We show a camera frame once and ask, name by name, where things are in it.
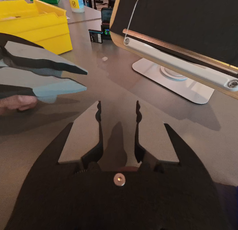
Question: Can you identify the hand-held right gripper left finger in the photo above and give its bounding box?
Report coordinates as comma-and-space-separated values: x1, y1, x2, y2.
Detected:
58, 100, 104, 168

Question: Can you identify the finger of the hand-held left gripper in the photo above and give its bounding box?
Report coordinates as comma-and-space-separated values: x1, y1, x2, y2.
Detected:
0, 67, 87, 104
3, 40, 88, 75

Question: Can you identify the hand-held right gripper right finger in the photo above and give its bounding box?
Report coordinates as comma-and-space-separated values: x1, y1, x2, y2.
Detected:
134, 100, 180, 164

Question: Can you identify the yellow plastic bin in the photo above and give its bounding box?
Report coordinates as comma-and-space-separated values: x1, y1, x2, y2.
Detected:
0, 0, 73, 55

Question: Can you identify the black battery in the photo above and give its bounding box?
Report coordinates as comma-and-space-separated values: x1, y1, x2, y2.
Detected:
88, 29, 104, 44

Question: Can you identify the disinfectant wipes canister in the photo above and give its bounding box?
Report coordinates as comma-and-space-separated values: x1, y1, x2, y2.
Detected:
67, 0, 85, 13

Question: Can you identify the white stand base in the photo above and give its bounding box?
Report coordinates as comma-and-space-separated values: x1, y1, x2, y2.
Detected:
132, 58, 215, 104

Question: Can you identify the black battery charger case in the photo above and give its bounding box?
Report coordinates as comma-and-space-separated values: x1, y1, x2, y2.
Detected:
101, 7, 113, 40

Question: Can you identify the black board book stand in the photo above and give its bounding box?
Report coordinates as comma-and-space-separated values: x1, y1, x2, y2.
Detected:
110, 0, 238, 100

